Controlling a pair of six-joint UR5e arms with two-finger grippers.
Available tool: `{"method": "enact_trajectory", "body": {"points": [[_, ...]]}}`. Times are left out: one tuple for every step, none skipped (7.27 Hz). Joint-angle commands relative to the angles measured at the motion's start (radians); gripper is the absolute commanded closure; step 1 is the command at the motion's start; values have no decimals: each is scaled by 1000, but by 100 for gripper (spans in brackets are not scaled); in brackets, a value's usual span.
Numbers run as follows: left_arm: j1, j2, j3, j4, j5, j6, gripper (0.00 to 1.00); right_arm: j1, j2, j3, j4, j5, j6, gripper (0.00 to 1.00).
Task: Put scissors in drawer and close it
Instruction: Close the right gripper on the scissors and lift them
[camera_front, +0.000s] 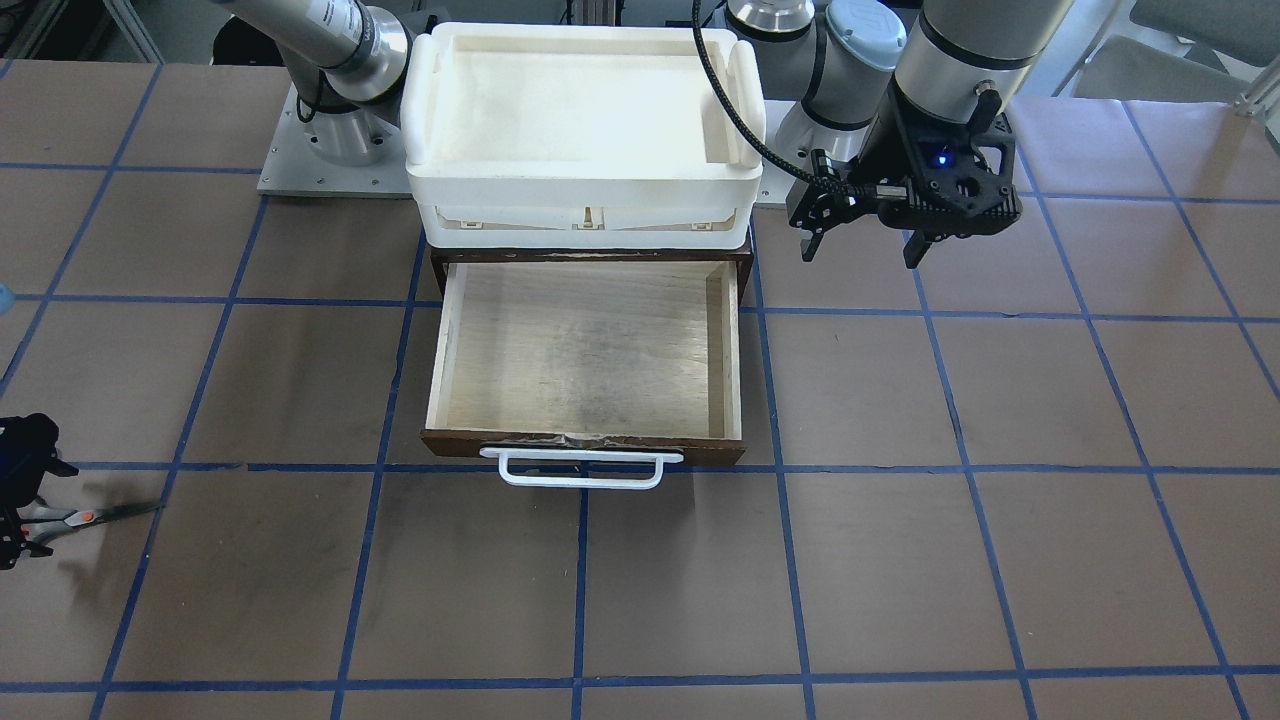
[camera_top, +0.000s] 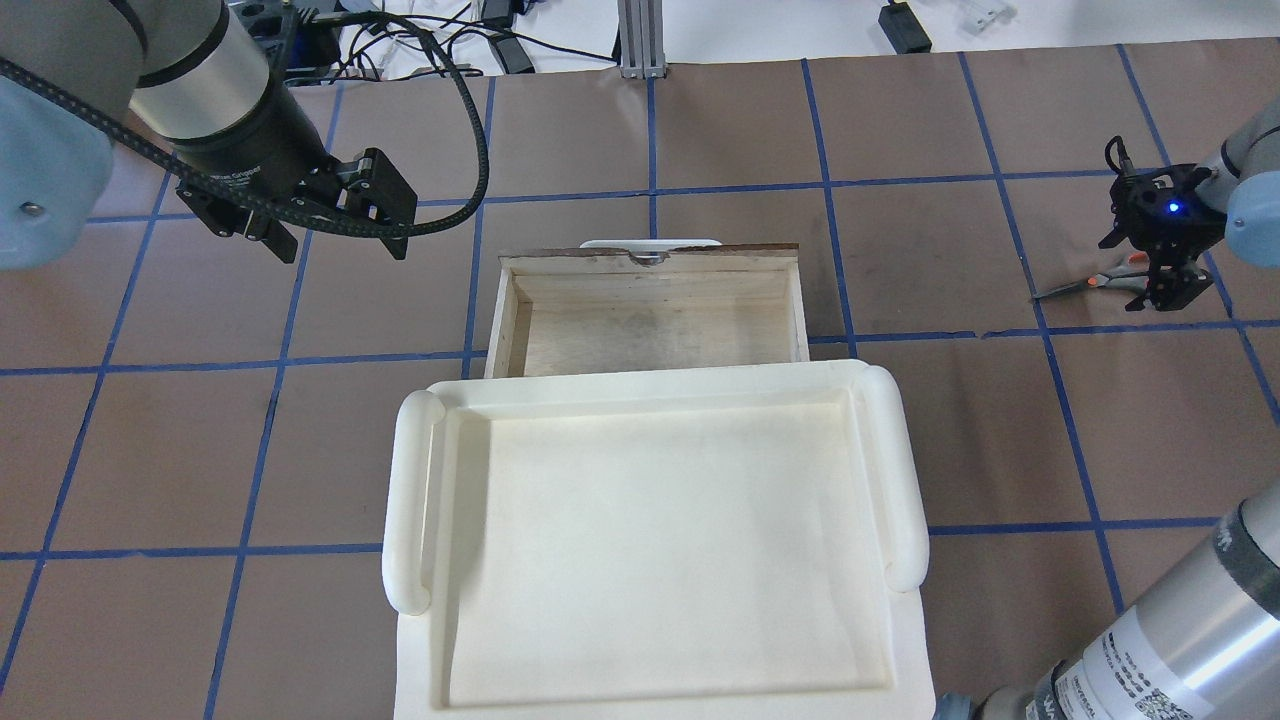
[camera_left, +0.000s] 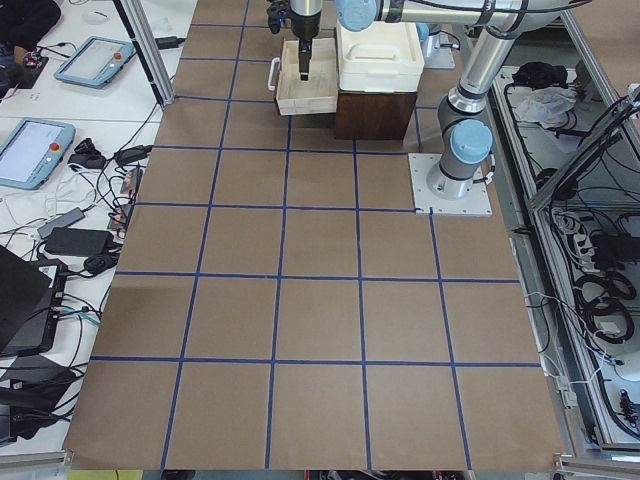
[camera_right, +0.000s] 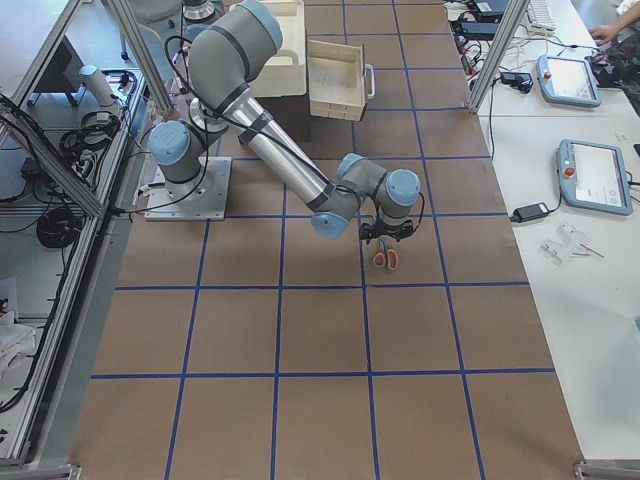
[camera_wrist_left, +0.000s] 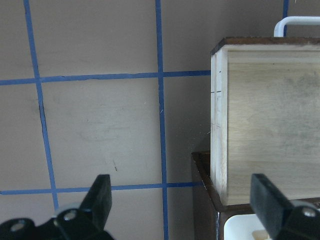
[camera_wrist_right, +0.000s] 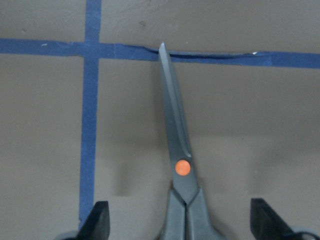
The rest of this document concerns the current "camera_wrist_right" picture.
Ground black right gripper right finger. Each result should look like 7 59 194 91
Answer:
250 198 308 240

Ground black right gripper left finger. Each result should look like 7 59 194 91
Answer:
79 201 110 240

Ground grey orange scissors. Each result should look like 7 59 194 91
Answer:
158 42 224 240

